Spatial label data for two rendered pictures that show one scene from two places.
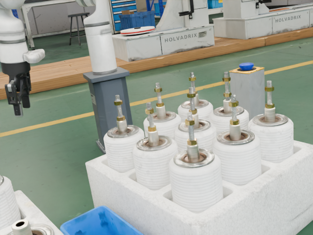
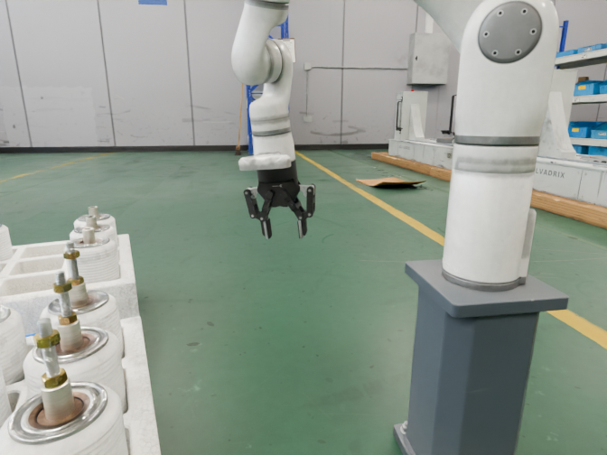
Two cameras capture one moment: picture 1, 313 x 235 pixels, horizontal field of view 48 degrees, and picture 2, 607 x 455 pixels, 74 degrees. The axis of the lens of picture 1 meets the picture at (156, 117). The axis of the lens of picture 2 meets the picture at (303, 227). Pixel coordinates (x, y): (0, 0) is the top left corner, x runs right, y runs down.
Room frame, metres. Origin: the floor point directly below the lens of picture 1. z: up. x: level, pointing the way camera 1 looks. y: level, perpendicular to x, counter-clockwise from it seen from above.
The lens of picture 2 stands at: (1.19, -0.36, 0.50)
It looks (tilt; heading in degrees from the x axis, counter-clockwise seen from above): 15 degrees down; 102
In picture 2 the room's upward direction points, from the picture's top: straight up
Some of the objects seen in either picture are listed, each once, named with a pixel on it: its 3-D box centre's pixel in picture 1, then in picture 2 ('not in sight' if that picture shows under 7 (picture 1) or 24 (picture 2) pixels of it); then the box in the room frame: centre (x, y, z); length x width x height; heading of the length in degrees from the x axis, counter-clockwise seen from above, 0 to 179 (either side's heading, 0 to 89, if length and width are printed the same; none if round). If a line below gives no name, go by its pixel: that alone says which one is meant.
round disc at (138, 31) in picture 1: (137, 30); not in sight; (3.16, 0.06, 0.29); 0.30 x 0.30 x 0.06
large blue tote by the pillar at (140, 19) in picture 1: (138, 25); not in sight; (5.60, 0.10, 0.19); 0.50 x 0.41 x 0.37; 25
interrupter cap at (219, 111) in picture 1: (228, 111); not in sight; (0.82, -0.18, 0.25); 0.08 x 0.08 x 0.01
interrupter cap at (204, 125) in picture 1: (194, 126); not in sight; (0.75, -0.08, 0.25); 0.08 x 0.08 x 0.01
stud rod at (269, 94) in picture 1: (269, 98); not in sight; (0.73, -0.25, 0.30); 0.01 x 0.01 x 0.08
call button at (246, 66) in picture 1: (246, 67); not in sight; (0.98, -0.27, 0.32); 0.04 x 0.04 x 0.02
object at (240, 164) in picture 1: (237, 177); not in sight; (0.66, -0.15, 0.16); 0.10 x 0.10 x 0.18
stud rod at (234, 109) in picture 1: (234, 113); not in sight; (0.66, -0.15, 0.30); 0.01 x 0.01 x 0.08
